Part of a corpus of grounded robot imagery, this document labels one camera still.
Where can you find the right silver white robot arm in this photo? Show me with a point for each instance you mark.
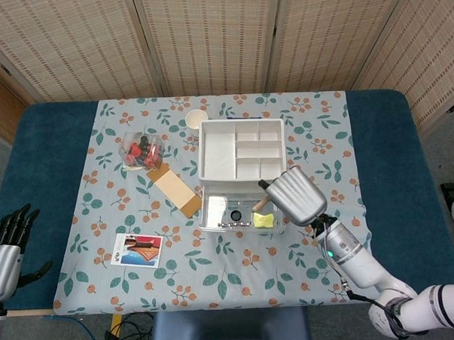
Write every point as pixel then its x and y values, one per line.
pixel 363 265

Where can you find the teal padded table cover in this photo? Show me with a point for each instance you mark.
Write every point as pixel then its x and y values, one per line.
pixel 49 166

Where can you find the clear plastic box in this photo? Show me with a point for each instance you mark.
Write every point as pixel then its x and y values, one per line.
pixel 213 210

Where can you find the colourful picture postcard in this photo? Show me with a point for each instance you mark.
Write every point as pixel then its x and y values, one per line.
pixel 136 251

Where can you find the yellow sticky note pad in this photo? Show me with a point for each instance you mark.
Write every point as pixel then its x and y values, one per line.
pixel 264 220

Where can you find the white paper cup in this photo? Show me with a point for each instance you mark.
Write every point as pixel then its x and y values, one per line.
pixel 196 118

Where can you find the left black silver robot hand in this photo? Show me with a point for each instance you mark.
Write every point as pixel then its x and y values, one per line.
pixel 5 258

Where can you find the woven bamboo folding screen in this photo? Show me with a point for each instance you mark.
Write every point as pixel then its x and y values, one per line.
pixel 206 39

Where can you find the silver metal clips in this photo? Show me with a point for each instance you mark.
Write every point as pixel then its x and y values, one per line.
pixel 235 224

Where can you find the tan and beige card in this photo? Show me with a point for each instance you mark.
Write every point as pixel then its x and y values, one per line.
pixel 173 191

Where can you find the white plastic drawer organizer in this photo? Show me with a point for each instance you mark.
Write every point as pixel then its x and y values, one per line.
pixel 217 155

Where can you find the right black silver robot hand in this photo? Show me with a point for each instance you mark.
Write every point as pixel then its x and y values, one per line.
pixel 296 197

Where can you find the clear box of red caps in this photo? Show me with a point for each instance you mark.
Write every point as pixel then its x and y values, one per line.
pixel 141 151

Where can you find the floral leaf print tablecloth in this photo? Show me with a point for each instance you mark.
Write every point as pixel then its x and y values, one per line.
pixel 216 276

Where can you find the black round lid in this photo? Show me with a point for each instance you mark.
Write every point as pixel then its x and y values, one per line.
pixel 236 216

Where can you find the blue grey robot torso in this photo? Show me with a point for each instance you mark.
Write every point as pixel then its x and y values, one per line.
pixel 230 329

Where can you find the wooden stick tool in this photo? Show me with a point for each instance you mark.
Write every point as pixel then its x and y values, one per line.
pixel 261 204

